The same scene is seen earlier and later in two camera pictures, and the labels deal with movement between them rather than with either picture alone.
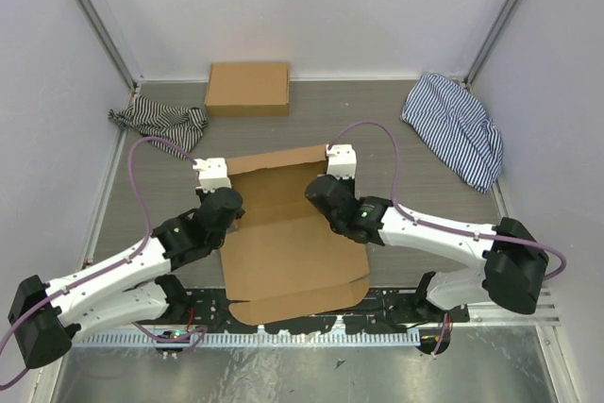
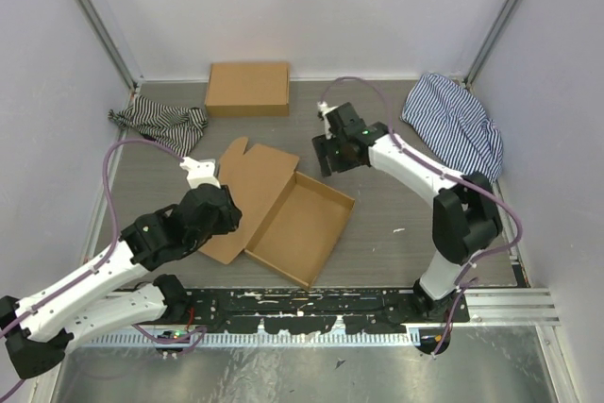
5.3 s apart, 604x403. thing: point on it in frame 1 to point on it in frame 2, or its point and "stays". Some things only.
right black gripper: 350,182 to 323,148
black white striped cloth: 184,127 stays
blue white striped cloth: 452,114 stays
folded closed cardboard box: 248,90 stays
